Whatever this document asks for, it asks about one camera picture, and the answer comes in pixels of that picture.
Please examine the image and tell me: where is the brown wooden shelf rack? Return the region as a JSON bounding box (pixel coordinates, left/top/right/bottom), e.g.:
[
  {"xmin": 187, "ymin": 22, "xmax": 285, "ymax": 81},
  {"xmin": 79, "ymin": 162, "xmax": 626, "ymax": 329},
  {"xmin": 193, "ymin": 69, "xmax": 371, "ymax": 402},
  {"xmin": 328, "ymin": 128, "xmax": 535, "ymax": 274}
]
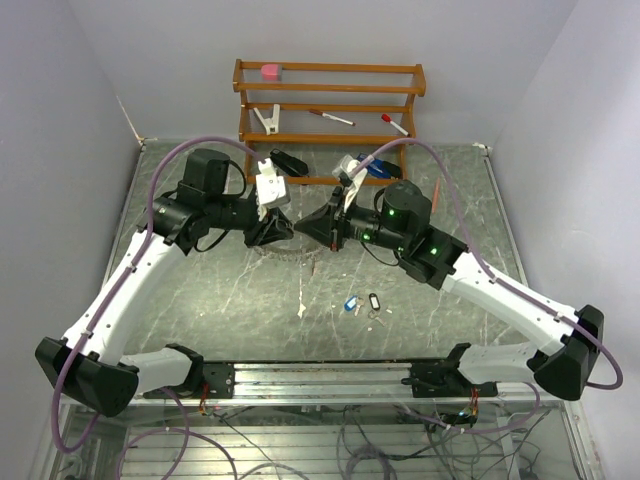
[{"xmin": 232, "ymin": 58, "xmax": 428, "ymax": 188}]

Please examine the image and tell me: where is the black tagged key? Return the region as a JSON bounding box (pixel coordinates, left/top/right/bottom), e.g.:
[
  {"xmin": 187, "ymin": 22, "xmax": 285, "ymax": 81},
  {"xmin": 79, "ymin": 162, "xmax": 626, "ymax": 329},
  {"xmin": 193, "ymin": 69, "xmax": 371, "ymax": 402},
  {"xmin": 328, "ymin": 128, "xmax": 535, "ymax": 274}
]
[{"xmin": 368, "ymin": 293, "xmax": 386, "ymax": 327}]

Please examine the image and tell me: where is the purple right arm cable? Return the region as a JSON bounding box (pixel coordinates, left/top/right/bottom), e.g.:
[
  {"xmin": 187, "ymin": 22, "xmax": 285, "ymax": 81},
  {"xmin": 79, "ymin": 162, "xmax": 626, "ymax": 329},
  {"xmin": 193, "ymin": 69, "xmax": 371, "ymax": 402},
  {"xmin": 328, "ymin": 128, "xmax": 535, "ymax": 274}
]
[{"xmin": 349, "ymin": 138, "xmax": 625, "ymax": 435}]

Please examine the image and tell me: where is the red capped white marker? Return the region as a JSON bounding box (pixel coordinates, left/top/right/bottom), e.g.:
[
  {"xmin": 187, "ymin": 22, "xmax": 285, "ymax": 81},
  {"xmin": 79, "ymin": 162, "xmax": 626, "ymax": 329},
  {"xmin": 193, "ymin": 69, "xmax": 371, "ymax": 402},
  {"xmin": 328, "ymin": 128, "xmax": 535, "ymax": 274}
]
[{"xmin": 381, "ymin": 114, "xmax": 410, "ymax": 137}]

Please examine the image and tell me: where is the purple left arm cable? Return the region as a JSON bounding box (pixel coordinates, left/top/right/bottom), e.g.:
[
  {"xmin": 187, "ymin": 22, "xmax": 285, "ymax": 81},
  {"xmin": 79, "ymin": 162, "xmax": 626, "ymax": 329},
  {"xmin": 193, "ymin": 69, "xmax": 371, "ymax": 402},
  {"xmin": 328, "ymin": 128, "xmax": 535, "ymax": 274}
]
[{"xmin": 52, "ymin": 135, "xmax": 269, "ymax": 480}]

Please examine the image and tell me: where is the pink eraser block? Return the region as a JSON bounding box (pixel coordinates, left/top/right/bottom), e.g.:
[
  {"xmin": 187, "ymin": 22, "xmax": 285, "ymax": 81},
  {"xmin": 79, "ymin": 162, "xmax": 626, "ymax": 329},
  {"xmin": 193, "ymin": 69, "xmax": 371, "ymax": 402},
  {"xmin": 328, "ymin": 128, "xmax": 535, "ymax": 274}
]
[{"xmin": 260, "ymin": 63, "xmax": 282, "ymax": 82}]

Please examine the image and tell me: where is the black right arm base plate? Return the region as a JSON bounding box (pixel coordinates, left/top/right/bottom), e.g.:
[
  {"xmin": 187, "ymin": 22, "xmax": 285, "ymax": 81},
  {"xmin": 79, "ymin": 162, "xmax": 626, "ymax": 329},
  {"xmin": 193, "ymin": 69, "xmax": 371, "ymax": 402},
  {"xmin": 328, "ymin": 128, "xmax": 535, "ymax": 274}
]
[{"xmin": 401, "ymin": 360, "xmax": 498, "ymax": 398}]

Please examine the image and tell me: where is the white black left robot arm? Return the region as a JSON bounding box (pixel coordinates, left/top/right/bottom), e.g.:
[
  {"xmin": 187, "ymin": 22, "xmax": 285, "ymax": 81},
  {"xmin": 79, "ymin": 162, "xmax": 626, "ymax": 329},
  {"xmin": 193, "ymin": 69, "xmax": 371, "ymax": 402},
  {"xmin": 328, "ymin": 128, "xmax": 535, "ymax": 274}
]
[{"xmin": 35, "ymin": 148, "xmax": 293, "ymax": 417}]

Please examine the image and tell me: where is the orange pencil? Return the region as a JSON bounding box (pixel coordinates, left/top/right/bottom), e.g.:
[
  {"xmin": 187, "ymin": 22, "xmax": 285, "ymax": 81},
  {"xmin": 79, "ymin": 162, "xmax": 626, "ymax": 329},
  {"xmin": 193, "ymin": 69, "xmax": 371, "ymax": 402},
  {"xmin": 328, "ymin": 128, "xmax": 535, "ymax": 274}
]
[{"xmin": 431, "ymin": 178, "xmax": 441, "ymax": 214}]

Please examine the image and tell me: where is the black stapler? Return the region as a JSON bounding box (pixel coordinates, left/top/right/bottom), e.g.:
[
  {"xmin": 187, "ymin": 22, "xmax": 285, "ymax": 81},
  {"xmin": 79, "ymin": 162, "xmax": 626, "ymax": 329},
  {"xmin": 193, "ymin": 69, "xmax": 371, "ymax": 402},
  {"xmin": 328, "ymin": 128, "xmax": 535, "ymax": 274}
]
[{"xmin": 269, "ymin": 149, "xmax": 309, "ymax": 178}]

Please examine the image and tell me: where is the red capped thin marker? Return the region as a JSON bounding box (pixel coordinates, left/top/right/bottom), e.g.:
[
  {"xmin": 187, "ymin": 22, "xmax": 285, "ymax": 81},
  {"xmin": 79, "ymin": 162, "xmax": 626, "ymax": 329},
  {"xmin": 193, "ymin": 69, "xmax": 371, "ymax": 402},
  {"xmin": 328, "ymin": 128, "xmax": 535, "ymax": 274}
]
[{"xmin": 308, "ymin": 109, "xmax": 356, "ymax": 127}]

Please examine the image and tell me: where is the aluminium mounting rail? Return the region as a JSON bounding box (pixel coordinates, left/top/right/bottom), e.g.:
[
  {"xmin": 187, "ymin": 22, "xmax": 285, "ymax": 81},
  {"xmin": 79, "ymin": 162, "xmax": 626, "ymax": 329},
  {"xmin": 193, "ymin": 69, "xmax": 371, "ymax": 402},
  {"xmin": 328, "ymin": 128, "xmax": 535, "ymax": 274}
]
[{"xmin": 134, "ymin": 362, "xmax": 576, "ymax": 401}]

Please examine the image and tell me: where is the white plastic clamp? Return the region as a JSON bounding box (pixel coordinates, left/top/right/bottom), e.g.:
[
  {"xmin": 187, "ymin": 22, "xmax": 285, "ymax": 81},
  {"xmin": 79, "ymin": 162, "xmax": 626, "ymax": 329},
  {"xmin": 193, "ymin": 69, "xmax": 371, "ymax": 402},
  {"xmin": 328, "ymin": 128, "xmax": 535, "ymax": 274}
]
[{"xmin": 252, "ymin": 104, "xmax": 281, "ymax": 135}]

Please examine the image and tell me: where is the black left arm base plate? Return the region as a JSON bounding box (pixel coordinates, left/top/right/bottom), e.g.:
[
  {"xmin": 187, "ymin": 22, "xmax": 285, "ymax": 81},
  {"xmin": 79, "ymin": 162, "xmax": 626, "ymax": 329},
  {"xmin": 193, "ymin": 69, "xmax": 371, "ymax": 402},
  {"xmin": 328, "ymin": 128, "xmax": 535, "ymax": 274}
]
[{"xmin": 169, "ymin": 361, "xmax": 236, "ymax": 399}]

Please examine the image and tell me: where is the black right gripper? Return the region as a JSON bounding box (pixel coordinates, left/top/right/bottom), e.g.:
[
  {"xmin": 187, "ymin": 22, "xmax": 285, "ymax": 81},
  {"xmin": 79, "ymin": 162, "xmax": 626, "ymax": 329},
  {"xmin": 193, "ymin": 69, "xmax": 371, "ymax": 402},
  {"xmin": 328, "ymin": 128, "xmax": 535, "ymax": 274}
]
[{"xmin": 294, "ymin": 187, "xmax": 409, "ymax": 253}]

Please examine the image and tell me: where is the large keyring with small rings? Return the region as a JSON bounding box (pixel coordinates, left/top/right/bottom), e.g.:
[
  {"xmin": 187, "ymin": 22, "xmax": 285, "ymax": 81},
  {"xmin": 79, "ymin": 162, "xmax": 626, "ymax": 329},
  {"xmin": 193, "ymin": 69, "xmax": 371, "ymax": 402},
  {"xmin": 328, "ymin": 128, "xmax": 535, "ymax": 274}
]
[{"xmin": 253, "ymin": 244, "xmax": 323, "ymax": 262}]

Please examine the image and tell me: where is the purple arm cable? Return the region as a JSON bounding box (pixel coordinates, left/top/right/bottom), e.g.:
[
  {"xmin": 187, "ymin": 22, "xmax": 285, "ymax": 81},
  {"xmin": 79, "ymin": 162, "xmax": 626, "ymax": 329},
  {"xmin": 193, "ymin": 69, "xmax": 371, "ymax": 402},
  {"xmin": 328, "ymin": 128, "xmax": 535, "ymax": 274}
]
[
  {"xmin": 349, "ymin": 138, "xmax": 625, "ymax": 435},
  {"xmin": 52, "ymin": 135, "xmax": 269, "ymax": 480}
]

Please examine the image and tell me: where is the blue stapler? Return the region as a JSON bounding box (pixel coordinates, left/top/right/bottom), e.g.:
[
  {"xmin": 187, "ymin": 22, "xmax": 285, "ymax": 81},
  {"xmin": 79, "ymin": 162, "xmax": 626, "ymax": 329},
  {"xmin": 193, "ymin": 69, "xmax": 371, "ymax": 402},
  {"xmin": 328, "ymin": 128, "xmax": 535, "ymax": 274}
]
[{"xmin": 366, "ymin": 158, "xmax": 403, "ymax": 180}]

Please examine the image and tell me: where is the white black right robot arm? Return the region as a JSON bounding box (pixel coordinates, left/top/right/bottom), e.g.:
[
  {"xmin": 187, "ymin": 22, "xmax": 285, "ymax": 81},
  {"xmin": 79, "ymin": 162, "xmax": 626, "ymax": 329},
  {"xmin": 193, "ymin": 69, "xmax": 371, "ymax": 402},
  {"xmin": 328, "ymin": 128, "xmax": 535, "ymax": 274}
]
[{"xmin": 294, "ymin": 180, "xmax": 604, "ymax": 401}]

